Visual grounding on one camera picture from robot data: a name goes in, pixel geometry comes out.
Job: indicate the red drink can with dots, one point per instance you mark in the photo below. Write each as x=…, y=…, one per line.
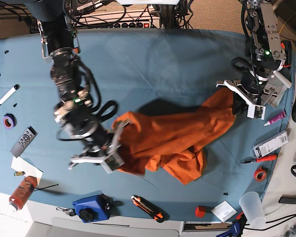
x=22, y=193

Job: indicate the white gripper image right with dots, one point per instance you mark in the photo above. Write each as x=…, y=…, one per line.
x=242, y=101

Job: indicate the small AA battery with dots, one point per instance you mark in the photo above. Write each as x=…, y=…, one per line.
x=20, y=173

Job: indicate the orange black utility knife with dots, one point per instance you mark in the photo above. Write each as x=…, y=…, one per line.
x=153, y=211

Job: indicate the clear packaged bit set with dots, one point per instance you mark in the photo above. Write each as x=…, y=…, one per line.
x=270, y=145

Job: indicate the white square card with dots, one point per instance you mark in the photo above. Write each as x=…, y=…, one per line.
x=224, y=211

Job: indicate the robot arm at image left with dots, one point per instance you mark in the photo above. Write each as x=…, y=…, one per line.
x=80, y=111

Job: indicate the purple tape roll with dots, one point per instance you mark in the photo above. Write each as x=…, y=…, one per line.
x=9, y=121

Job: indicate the orange t-shirt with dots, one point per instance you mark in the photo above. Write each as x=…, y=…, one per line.
x=174, y=142

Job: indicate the red handled screwdriver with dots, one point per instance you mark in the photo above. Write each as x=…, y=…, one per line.
x=262, y=159

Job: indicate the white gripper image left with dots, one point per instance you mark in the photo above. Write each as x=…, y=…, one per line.
x=106, y=155

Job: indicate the purple glue tube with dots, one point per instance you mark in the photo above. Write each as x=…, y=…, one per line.
x=275, y=119

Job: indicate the black zip tie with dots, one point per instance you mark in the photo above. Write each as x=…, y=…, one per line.
x=47, y=187

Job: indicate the blue-grey table cloth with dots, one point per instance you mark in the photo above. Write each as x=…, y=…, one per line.
x=149, y=71

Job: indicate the blue box with black knob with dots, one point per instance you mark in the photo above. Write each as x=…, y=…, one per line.
x=93, y=209

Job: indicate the blue black bar clamp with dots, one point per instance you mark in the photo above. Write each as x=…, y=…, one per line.
x=236, y=228

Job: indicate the translucent plastic cup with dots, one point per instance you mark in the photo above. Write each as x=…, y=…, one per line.
x=251, y=206

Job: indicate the black power adapter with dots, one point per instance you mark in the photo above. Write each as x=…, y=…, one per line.
x=287, y=199

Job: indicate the red tape roll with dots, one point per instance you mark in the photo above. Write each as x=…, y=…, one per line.
x=260, y=174

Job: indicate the orange black clamp tool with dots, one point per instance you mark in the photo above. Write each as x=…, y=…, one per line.
x=287, y=47

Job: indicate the black power strip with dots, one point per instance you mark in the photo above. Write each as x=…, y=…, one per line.
x=145, y=24

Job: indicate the black and white marker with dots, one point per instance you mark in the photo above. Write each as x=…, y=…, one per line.
x=9, y=93

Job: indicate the leaf pattern booklet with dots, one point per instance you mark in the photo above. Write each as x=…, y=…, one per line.
x=275, y=88

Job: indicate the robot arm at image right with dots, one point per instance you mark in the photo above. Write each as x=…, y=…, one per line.
x=266, y=54

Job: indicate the white paper card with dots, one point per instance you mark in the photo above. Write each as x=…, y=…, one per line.
x=18, y=164

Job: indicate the small red cube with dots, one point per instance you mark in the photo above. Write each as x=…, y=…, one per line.
x=200, y=211

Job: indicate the grey remote control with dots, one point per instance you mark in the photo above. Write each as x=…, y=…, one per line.
x=23, y=142

